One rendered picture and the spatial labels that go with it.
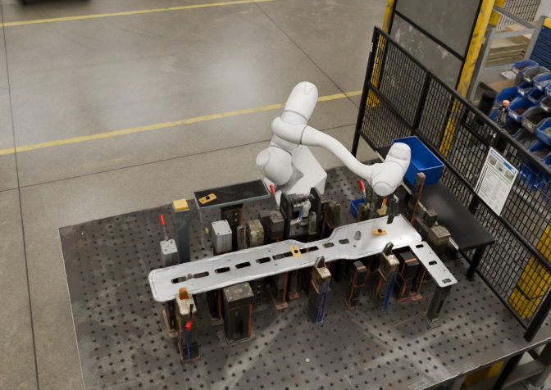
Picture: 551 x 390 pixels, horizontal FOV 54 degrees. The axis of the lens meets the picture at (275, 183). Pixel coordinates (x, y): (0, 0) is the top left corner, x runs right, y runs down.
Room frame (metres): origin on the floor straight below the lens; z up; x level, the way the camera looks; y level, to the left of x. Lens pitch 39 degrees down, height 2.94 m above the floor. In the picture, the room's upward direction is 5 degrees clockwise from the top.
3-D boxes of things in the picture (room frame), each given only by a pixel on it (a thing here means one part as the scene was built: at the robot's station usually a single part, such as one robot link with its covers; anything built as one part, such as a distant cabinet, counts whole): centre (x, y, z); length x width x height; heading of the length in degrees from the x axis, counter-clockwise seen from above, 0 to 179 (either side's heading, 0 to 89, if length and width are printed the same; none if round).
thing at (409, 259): (1.90, -0.70, 0.84); 0.11 x 0.10 x 0.28; 23
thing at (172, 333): (1.61, 0.45, 0.84); 0.18 x 0.06 x 0.29; 23
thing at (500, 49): (4.68, -1.60, 0.65); 1.00 x 0.50 x 1.30; 26
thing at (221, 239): (1.88, 0.24, 0.90); 0.13 x 0.10 x 0.41; 23
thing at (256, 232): (1.94, 0.08, 0.89); 0.13 x 0.11 x 0.38; 23
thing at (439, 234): (2.03, -0.86, 0.88); 0.08 x 0.08 x 0.36; 23
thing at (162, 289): (1.84, -0.11, 1.00); 1.38 x 0.22 x 0.02; 113
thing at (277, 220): (2.03, -0.02, 0.89); 0.13 x 0.11 x 0.38; 23
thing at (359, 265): (1.81, -0.44, 0.84); 0.11 x 0.08 x 0.29; 23
